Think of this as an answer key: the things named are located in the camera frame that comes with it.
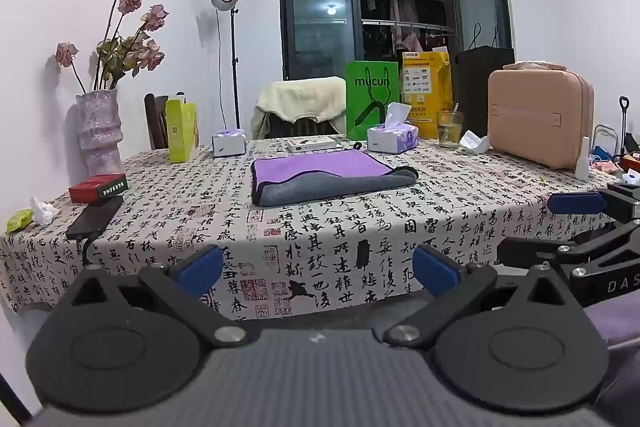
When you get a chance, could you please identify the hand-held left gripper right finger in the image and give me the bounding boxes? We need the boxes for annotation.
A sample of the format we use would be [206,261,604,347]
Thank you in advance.
[382,244,583,350]

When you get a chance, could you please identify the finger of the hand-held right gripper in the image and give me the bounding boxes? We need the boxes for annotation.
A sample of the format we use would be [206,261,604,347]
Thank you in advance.
[497,221,640,269]
[547,183,640,224]

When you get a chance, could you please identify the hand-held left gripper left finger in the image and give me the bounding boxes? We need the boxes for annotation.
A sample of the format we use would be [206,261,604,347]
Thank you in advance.
[52,244,251,350]

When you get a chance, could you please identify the purple and grey towel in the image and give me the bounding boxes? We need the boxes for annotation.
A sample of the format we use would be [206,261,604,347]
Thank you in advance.
[250,149,418,208]

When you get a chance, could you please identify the small white bottle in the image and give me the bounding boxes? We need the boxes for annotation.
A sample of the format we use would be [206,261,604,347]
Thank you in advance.
[575,137,592,181]

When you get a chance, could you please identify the purple cloth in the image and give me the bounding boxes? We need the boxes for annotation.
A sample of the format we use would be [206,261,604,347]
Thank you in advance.
[582,292,640,358]

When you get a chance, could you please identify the pink suitcase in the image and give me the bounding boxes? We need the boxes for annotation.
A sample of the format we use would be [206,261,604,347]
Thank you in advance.
[487,62,596,170]

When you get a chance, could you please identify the calligraphy print tablecloth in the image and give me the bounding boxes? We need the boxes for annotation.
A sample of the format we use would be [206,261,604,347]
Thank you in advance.
[0,134,640,323]

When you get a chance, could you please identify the black phone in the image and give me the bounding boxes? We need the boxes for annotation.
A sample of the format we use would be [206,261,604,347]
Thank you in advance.
[66,196,124,241]

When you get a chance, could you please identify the crumpled white paper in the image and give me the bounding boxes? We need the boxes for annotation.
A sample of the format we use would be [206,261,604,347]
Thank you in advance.
[460,130,490,154]

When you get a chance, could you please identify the small white tissue box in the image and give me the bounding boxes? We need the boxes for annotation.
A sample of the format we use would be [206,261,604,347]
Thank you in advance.
[211,129,247,158]

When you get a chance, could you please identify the red flat box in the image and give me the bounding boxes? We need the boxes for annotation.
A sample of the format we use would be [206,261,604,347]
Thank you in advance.
[68,173,128,206]

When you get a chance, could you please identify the glass cup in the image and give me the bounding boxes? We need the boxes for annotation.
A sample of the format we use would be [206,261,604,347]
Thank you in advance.
[436,109,463,151]

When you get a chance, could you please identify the yellow-green paper bag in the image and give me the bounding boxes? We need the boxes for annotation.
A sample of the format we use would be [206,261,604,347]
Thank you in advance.
[165,93,201,164]

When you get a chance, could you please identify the white purple tissue box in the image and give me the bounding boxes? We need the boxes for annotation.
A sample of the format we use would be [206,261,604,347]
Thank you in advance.
[367,103,419,154]

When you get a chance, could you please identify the dark wooden chair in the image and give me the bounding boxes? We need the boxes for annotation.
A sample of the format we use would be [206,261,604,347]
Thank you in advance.
[144,93,171,151]

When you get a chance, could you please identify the black tote bag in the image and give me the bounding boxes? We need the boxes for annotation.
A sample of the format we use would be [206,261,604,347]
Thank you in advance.
[457,24,516,132]

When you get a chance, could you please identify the flat white box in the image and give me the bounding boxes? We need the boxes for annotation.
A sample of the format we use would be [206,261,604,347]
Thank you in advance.
[286,136,338,154]

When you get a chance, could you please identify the crumpled white tissue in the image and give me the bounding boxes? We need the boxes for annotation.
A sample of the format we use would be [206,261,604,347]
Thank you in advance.
[30,197,55,226]

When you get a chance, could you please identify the speckled pink vase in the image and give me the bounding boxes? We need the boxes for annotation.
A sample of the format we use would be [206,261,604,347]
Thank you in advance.
[75,89,125,178]

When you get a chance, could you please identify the chair under cream blanket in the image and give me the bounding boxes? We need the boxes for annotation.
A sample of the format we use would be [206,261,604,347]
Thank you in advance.
[265,112,346,140]

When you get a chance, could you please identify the yellow printed bag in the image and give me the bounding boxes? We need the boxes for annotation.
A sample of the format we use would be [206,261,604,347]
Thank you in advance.
[401,49,453,138]

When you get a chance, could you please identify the green paper bag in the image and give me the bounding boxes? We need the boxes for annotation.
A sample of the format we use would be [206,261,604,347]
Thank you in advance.
[346,61,401,142]

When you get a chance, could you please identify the green snack packet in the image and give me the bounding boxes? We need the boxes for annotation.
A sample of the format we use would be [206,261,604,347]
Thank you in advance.
[6,210,35,234]

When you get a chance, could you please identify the cream blanket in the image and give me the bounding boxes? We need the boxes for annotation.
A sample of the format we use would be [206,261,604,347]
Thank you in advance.
[250,77,347,140]

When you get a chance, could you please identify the dried pink roses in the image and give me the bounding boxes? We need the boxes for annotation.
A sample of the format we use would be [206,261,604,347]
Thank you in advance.
[55,0,171,92]

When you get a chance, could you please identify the hanging pink clothes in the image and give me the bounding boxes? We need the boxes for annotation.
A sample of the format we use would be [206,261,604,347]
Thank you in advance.
[390,0,425,55]

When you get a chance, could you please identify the dark sliding glass door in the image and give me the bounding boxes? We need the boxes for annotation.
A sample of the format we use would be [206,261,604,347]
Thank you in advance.
[278,0,516,82]

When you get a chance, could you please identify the black handled tool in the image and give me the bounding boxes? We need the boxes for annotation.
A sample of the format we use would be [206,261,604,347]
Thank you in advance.
[618,96,632,164]

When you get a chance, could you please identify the black phone cable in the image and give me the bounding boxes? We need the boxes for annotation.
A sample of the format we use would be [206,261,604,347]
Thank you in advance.
[81,234,103,269]

